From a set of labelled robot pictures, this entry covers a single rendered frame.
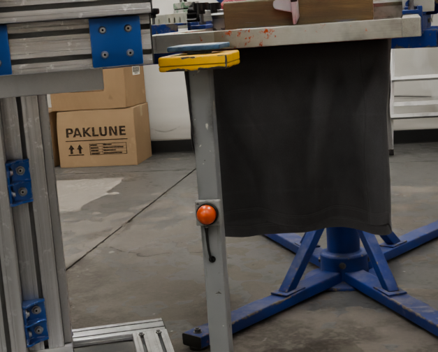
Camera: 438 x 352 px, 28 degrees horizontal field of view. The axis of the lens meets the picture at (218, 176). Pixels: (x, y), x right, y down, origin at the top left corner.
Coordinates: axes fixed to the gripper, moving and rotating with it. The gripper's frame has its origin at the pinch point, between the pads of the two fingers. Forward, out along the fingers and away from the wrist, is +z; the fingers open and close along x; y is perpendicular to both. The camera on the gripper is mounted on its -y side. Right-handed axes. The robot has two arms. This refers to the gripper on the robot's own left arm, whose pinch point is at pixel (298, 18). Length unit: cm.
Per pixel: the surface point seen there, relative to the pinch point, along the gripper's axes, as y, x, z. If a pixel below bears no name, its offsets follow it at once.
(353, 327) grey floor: -3, -60, 100
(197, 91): 14, 52, 11
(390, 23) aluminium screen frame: -21.8, 32.6, 2.6
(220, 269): 13, 52, 46
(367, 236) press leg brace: -7, -93, 79
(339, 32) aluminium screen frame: -11.7, 32.6, 3.5
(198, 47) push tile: 12, 55, 3
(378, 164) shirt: -17.4, 23.4, 32.6
